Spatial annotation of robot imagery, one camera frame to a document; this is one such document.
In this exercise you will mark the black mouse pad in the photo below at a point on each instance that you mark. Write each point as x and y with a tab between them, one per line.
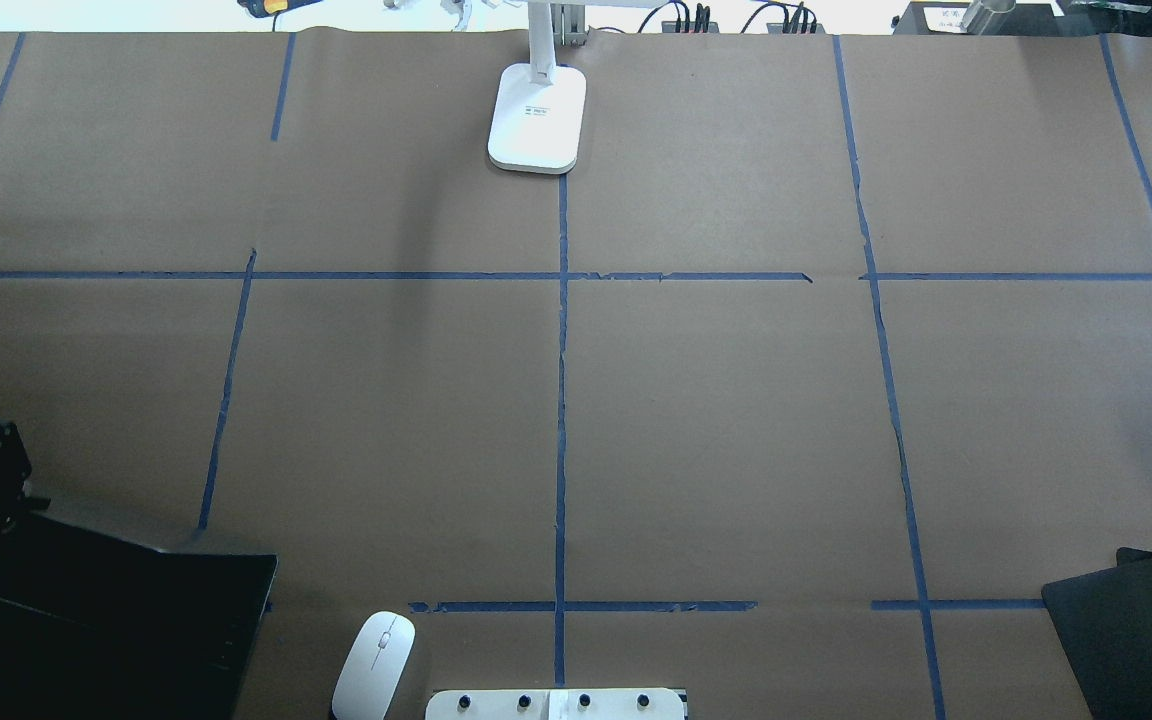
1104	623

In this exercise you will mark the metal cup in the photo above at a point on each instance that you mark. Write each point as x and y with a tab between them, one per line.
986	17

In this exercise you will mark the white desk lamp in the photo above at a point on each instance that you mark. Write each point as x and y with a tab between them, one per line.
540	104

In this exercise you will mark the grey laptop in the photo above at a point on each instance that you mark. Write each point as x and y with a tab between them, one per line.
94	626

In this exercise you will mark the white wireless mouse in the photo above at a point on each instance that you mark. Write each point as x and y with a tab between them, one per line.
368	684

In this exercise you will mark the metal grabber stick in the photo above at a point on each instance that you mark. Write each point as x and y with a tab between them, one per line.
452	16

